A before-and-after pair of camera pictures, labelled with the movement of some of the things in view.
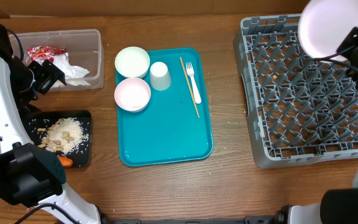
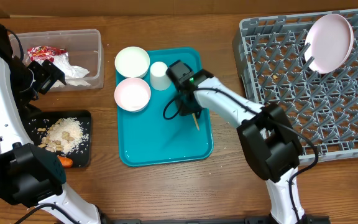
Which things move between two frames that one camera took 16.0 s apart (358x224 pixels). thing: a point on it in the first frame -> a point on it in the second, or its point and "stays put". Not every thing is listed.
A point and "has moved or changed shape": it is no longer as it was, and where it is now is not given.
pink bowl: [132, 94] stays put
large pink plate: [323, 25] has moved or changed shape
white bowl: [132, 62] stays put
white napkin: [74, 74] stays put
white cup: [160, 76] stays put
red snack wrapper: [42, 53] stays put
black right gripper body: [349, 38] -> [188, 106]
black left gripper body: [28, 82] stays put
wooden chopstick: [189, 86] has moved or changed shape
